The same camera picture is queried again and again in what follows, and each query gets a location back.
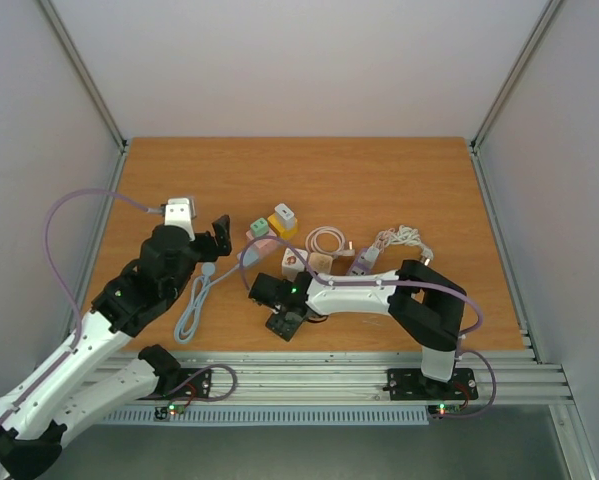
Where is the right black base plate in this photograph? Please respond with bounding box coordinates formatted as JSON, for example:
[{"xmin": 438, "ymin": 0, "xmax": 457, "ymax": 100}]
[{"xmin": 383, "ymin": 368, "xmax": 479, "ymax": 401}]

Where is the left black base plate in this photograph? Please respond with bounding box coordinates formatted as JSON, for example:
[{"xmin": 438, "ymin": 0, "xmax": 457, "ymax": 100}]
[{"xmin": 141, "ymin": 368, "xmax": 212, "ymax": 400}]

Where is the small white charger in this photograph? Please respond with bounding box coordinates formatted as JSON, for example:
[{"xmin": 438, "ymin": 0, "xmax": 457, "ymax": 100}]
[{"xmin": 361, "ymin": 246, "xmax": 381, "ymax": 268}]

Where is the purple power strip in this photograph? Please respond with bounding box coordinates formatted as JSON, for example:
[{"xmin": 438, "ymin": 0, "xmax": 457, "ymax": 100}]
[{"xmin": 346, "ymin": 248, "xmax": 373, "ymax": 276}]

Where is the white knotted cable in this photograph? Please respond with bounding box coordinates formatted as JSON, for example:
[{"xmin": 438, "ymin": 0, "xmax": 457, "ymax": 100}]
[{"xmin": 373, "ymin": 224, "xmax": 435, "ymax": 266}]

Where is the white 66W charger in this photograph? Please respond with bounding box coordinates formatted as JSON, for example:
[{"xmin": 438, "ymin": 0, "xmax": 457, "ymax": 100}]
[{"xmin": 274, "ymin": 203, "xmax": 296, "ymax": 230}]

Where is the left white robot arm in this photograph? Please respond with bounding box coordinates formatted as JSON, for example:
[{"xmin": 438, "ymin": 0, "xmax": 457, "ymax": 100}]
[{"xmin": 0, "ymin": 215, "xmax": 232, "ymax": 479}]

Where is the aluminium rail frame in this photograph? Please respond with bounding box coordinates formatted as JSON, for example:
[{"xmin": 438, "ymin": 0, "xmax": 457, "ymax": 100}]
[{"xmin": 26, "ymin": 349, "xmax": 575, "ymax": 406}]

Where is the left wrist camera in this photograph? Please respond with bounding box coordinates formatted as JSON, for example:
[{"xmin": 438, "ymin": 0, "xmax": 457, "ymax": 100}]
[{"xmin": 164, "ymin": 197, "xmax": 196, "ymax": 241}]

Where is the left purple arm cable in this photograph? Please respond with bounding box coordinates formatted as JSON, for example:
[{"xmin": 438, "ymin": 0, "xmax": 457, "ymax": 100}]
[{"xmin": 0, "ymin": 188, "xmax": 168, "ymax": 461}]

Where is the green charger plug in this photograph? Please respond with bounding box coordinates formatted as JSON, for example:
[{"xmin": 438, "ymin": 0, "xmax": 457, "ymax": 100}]
[{"xmin": 248, "ymin": 217, "xmax": 270, "ymax": 239}]

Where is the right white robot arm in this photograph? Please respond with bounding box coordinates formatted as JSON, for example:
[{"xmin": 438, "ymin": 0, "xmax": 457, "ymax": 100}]
[{"xmin": 248, "ymin": 260, "xmax": 467, "ymax": 397}]

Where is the grey slotted cable duct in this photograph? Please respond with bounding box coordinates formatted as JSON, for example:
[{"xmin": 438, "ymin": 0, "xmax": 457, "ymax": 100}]
[{"xmin": 101, "ymin": 405, "xmax": 429, "ymax": 427}]

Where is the white cube socket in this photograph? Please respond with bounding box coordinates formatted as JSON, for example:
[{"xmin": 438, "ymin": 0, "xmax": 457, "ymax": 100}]
[{"xmin": 281, "ymin": 248, "xmax": 308, "ymax": 281}]

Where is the pink coiled cable with plug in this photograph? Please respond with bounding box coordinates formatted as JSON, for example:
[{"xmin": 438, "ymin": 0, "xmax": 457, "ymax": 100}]
[{"xmin": 305, "ymin": 226, "xmax": 356, "ymax": 260}]

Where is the beige cube socket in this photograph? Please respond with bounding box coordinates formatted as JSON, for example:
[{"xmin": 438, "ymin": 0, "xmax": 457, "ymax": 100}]
[{"xmin": 308, "ymin": 252, "xmax": 334, "ymax": 274}]

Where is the pink cube socket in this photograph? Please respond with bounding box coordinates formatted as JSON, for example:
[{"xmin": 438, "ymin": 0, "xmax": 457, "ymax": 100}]
[{"xmin": 247, "ymin": 238, "xmax": 279, "ymax": 259}]

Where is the yellow cube socket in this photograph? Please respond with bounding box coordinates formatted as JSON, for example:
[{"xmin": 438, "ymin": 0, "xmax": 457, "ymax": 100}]
[{"xmin": 267, "ymin": 214, "xmax": 298, "ymax": 240}]

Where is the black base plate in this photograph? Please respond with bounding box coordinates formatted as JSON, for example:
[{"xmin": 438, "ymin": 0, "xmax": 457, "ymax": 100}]
[
  {"xmin": 383, "ymin": 368, "xmax": 479, "ymax": 401},
  {"xmin": 141, "ymin": 368, "xmax": 212, "ymax": 400}
]

